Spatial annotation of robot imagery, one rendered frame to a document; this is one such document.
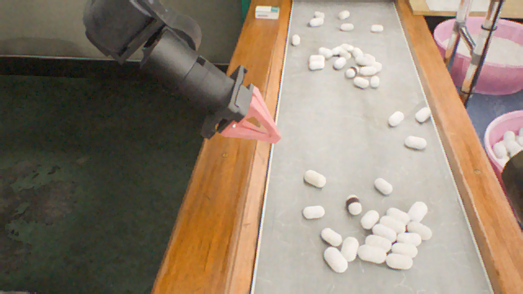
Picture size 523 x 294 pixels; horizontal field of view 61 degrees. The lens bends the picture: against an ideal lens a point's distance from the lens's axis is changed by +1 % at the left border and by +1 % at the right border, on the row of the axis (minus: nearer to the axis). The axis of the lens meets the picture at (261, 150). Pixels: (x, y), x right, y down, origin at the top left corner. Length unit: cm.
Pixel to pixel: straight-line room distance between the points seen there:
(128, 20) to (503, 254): 54
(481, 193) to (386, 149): 17
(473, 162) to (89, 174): 154
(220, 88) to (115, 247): 117
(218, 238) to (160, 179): 128
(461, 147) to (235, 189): 39
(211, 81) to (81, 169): 150
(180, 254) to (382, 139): 43
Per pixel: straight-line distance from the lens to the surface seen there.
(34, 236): 180
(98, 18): 55
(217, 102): 56
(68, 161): 208
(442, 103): 92
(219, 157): 73
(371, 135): 84
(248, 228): 63
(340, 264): 59
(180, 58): 55
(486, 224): 69
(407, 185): 75
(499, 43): 129
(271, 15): 122
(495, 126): 90
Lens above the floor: 123
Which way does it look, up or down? 39 degrees down
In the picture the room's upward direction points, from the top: straight up
